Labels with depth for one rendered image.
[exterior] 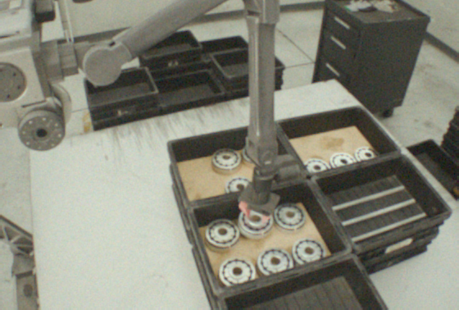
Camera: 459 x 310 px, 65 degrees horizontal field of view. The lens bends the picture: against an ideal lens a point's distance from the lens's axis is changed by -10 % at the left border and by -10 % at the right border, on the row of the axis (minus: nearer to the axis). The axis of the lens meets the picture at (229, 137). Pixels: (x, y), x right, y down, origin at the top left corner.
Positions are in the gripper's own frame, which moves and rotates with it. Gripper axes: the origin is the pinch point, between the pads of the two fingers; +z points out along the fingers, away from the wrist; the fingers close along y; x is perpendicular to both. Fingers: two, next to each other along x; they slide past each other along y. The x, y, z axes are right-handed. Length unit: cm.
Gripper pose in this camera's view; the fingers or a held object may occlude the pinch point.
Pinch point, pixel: (256, 217)
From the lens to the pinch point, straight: 119.7
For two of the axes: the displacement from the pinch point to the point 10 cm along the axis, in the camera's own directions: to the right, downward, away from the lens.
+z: -0.5, 7.6, 6.5
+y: -8.9, -3.3, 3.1
